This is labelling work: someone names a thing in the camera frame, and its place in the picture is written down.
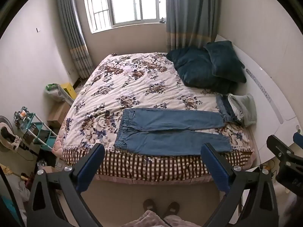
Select blue-grey striped curtain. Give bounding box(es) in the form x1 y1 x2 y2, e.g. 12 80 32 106
56 0 94 79
164 0 222 52

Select floral blanket with plaid border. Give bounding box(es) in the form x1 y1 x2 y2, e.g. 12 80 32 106
57 52 257 182

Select yellow box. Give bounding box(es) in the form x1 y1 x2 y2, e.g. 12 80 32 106
60 82 78 100

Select white headboard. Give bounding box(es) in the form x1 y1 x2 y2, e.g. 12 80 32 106
214 34 303 166

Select person's pink pajama legs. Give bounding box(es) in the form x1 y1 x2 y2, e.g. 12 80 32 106
122 210 196 227

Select dark green pillow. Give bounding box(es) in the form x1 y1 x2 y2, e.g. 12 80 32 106
204 41 247 84
166 46 238 94

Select dark slipper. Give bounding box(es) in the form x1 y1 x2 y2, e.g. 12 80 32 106
163 201 180 218
143 199 156 213

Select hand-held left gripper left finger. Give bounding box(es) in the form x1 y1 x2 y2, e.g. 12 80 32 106
25 143 106 227

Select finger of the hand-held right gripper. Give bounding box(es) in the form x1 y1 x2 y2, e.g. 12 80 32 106
266 135 303 171
293 132 303 146

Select clear bag with green contents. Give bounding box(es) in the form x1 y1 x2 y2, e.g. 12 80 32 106
45 83 71 105

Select window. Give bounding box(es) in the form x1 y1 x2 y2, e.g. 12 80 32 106
82 0 167 33

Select teal shelf rack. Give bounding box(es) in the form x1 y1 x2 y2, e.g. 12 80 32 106
14 112 58 152

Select white plastic bag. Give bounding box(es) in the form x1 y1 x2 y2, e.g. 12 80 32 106
17 182 31 205

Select folded white cloth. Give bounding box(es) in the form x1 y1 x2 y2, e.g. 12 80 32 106
228 94 245 121

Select cardboard box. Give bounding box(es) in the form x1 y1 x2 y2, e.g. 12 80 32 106
47 101 72 128

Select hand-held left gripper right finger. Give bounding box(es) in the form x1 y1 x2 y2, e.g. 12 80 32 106
201 143 277 227

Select folded grey-green cloth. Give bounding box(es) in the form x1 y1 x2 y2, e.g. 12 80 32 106
237 94 257 127

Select blue denim pants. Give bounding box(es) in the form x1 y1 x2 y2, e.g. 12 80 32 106
114 108 233 156

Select folded blue jeans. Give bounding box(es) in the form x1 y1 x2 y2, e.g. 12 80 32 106
216 95 242 124

